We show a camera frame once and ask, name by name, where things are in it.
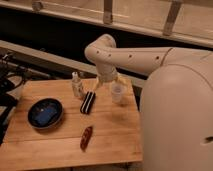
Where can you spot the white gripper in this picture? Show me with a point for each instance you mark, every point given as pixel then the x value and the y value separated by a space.
pixel 107 73

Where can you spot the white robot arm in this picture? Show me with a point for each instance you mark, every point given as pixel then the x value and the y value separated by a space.
pixel 176 101

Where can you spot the translucent plastic cup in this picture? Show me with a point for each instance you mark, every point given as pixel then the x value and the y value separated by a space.
pixel 118 93

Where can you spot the black and white striped block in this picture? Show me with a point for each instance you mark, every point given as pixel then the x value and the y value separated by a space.
pixel 88 102

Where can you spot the small clear bottle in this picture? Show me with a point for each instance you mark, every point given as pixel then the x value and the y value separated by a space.
pixel 77 86

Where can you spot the red brown sausage toy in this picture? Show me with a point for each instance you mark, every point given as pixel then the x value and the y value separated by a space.
pixel 86 138

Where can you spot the wooden cutting board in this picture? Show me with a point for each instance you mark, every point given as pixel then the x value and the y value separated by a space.
pixel 115 137

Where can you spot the dark blue bowl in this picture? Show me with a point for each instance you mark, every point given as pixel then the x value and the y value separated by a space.
pixel 45 113

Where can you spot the metal rail frame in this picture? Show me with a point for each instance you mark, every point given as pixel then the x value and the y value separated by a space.
pixel 189 21

